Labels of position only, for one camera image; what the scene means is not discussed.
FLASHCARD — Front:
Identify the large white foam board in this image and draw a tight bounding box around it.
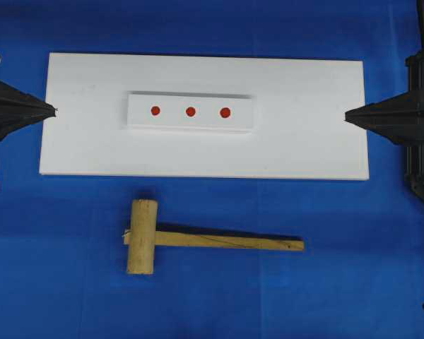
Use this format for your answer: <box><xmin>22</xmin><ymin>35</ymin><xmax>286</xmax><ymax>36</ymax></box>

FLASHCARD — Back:
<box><xmin>40</xmin><ymin>53</ymin><xmax>370</xmax><ymax>181</ymax></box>

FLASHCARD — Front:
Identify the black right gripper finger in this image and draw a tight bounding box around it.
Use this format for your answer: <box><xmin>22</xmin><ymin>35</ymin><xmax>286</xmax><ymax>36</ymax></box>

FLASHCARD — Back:
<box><xmin>345</xmin><ymin>92</ymin><xmax>421</xmax><ymax>120</ymax></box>
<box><xmin>345</xmin><ymin>115</ymin><xmax>424</xmax><ymax>145</ymax></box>

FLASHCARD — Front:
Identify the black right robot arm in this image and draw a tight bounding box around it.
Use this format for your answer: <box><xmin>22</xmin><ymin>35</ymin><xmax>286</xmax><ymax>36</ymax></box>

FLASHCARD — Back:
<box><xmin>345</xmin><ymin>1</ymin><xmax>424</xmax><ymax>189</ymax></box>

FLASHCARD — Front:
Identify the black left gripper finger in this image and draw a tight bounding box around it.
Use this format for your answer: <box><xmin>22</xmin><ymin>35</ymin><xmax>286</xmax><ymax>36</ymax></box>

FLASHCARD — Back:
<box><xmin>0</xmin><ymin>108</ymin><xmax>57</xmax><ymax>141</ymax></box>
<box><xmin>0</xmin><ymin>81</ymin><xmax>56</xmax><ymax>115</ymax></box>

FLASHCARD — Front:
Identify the wooden mallet hammer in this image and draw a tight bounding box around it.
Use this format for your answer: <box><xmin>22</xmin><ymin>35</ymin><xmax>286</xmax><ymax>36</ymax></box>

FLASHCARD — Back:
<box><xmin>122</xmin><ymin>199</ymin><xmax>305</xmax><ymax>275</ymax></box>

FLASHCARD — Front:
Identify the small white raised block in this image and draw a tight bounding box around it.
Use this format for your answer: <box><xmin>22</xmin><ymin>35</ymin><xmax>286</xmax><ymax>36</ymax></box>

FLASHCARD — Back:
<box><xmin>126</xmin><ymin>93</ymin><xmax>255</xmax><ymax>133</ymax></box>

